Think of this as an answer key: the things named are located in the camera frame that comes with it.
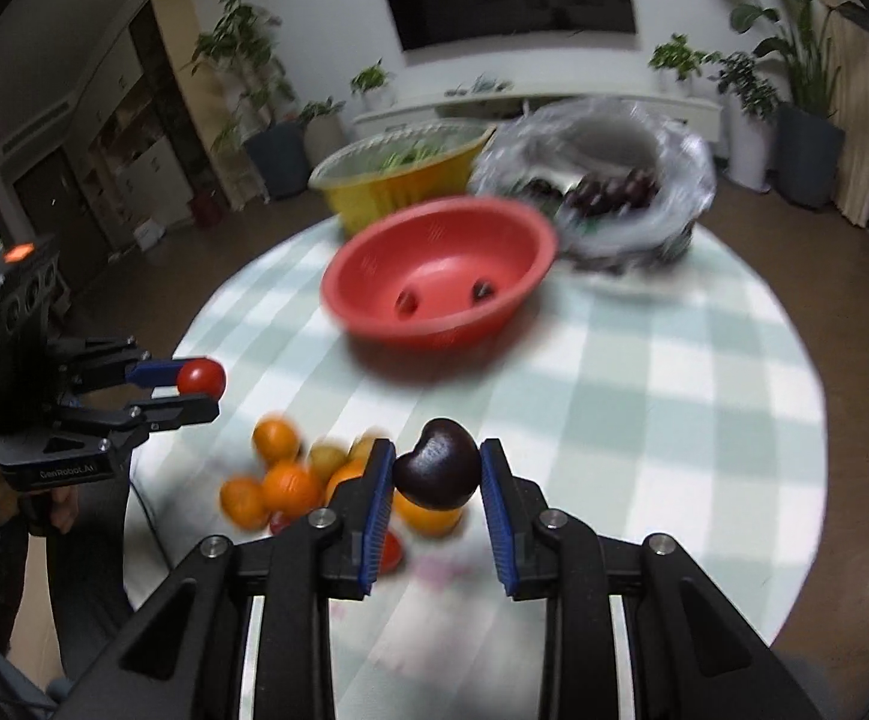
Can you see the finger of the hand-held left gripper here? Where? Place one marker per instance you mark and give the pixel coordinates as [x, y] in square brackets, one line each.
[179, 412]
[155, 373]

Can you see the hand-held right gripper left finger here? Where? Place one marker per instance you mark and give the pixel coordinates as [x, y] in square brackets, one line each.
[376, 495]

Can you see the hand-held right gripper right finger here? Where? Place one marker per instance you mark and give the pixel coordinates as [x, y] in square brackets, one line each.
[496, 502]

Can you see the red cherry tomato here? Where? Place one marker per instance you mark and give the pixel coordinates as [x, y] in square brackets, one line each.
[391, 551]
[278, 522]
[202, 377]

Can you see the small orange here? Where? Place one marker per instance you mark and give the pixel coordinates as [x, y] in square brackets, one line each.
[243, 502]
[427, 521]
[343, 476]
[277, 440]
[292, 487]

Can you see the dark red cherry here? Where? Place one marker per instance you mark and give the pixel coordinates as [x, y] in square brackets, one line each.
[436, 474]
[484, 290]
[406, 303]

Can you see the red plastic colander bowl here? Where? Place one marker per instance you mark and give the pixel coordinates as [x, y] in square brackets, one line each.
[434, 270]

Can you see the brown longan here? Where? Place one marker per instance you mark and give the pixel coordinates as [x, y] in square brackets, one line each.
[327, 460]
[361, 448]

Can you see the dark wooden shelf unit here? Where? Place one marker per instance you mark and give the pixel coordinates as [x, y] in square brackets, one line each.
[104, 135]

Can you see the small plant in white pot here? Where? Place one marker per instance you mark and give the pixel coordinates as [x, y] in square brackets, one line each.
[323, 127]

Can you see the gold foil container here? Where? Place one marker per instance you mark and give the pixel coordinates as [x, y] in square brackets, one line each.
[397, 191]

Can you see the green leafy vegetables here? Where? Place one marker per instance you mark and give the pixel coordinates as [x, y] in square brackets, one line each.
[404, 155]

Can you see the pile of dark cherries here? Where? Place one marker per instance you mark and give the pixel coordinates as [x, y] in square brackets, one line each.
[614, 191]

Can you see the tall plant in dark pot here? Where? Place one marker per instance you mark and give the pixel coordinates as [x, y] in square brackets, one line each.
[247, 52]

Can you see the small plant on cabinet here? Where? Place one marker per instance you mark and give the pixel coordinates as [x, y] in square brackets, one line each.
[372, 82]

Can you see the white television cabinet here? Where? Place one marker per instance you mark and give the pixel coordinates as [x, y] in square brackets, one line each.
[419, 109]

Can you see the clear plastic bag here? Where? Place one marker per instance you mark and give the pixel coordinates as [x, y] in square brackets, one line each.
[674, 165]

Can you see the bushy plant in white pot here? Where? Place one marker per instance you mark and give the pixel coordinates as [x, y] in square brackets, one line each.
[741, 90]

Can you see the large leafy plant dark pot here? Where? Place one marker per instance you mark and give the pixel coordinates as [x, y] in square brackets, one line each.
[801, 75]

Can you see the beige curtain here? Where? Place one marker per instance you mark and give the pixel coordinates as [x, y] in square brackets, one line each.
[858, 112]

